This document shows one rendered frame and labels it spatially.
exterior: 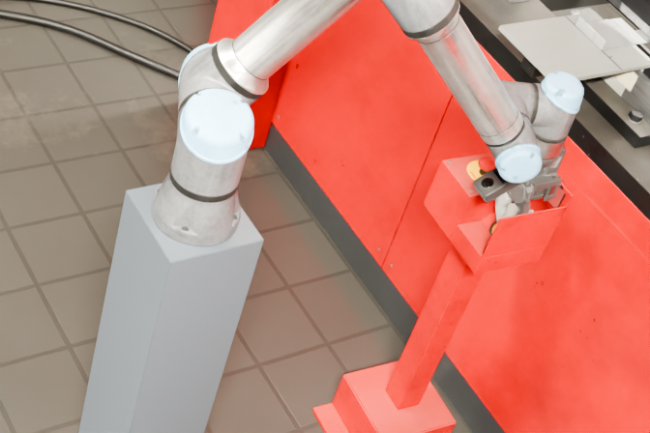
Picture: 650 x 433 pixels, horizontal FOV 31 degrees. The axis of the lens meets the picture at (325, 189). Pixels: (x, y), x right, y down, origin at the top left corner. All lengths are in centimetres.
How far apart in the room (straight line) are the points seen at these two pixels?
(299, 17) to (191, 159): 29
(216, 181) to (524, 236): 67
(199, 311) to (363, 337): 98
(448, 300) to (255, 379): 59
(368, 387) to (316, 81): 86
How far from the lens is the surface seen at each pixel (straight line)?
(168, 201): 198
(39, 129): 336
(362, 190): 306
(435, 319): 253
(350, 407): 276
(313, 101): 318
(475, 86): 187
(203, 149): 188
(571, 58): 235
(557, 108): 210
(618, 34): 250
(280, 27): 193
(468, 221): 233
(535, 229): 230
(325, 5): 190
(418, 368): 263
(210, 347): 221
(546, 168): 224
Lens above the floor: 217
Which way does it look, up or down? 40 degrees down
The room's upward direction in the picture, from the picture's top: 19 degrees clockwise
